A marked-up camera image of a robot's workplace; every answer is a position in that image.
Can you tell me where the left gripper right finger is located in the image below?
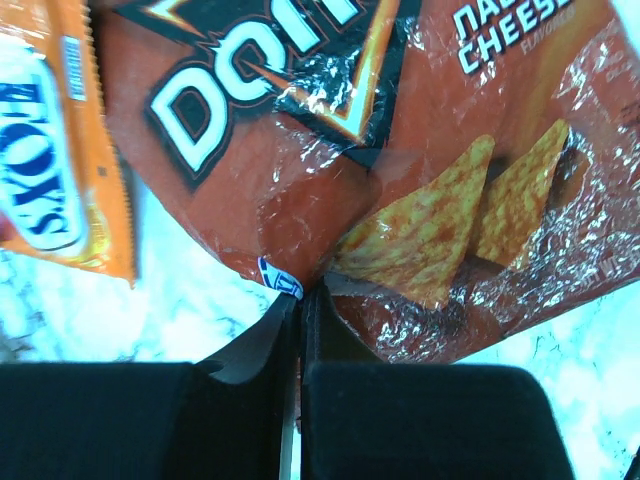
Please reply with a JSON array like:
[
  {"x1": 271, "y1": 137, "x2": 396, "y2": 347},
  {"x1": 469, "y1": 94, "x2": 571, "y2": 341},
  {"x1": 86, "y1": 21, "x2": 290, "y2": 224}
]
[{"x1": 301, "y1": 285, "x2": 573, "y2": 479}]

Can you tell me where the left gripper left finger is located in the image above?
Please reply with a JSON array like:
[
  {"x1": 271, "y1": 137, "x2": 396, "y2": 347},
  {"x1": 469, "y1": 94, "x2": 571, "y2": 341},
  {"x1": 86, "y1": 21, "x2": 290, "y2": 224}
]
[{"x1": 1, "y1": 295, "x2": 298, "y2": 479}]

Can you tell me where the red Doritos bag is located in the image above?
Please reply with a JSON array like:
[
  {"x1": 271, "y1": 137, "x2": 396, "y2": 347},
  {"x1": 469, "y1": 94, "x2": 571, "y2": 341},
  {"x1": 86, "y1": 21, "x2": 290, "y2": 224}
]
[{"x1": 96, "y1": 1, "x2": 639, "y2": 362}]

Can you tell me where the orange Fox's candy bag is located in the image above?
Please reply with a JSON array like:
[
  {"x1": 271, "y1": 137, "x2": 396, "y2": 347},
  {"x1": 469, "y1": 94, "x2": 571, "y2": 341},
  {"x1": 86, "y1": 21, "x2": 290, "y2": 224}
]
[{"x1": 1, "y1": 1, "x2": 136, "y2": 282}]

